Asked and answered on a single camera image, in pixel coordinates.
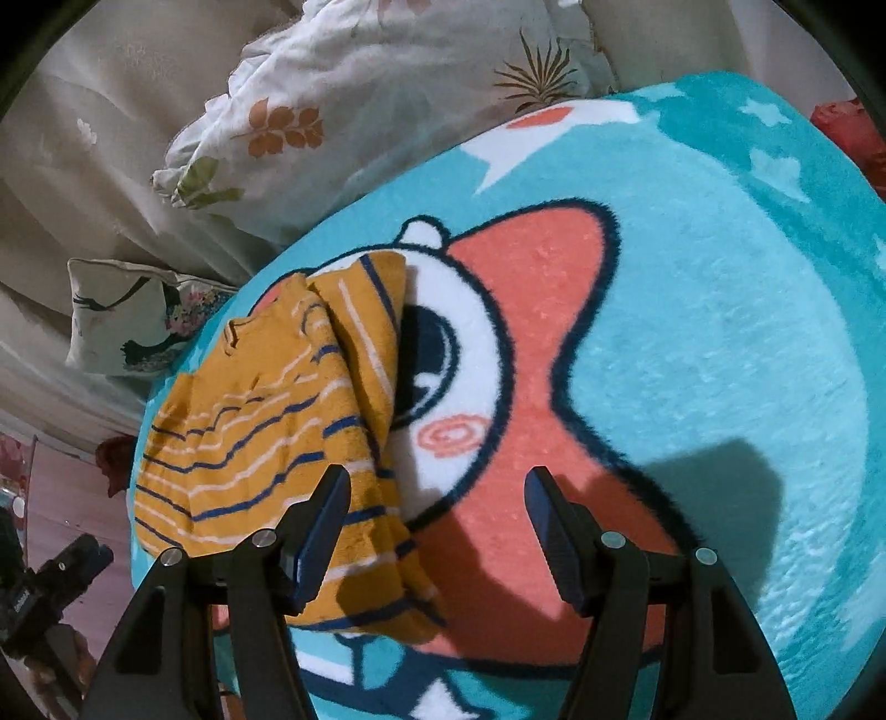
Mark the pink cloth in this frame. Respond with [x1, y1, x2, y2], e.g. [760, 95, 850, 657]
[20, 443, 136, 624]

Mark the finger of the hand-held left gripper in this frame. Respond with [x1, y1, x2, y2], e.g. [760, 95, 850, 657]
[38, 533, 115, 610]

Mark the orange striped knit sweater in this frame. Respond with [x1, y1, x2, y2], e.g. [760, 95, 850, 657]
[131, 250, 447, 638]

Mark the turquoise cartoon star blanket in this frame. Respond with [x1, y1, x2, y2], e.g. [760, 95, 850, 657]
[125, 69, 886, 720]

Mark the cream bird print pillow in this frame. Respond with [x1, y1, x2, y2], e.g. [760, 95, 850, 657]
[65, 258, 240, 378]

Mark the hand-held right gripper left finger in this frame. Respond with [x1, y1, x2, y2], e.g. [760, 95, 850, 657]
[81, 464, 353, 720]

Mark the person's left hand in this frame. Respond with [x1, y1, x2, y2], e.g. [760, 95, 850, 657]
[28, 623, 98, 700]

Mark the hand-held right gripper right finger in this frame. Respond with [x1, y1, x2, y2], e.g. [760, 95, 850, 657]
[524, 466, 797, 720]

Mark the white floral leaf pillow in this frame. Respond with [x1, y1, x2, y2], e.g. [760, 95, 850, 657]
[151, 0, 617, 250]

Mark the dark red cloth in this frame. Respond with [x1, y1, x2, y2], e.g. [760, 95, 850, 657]
[95, 435, 140, 498]

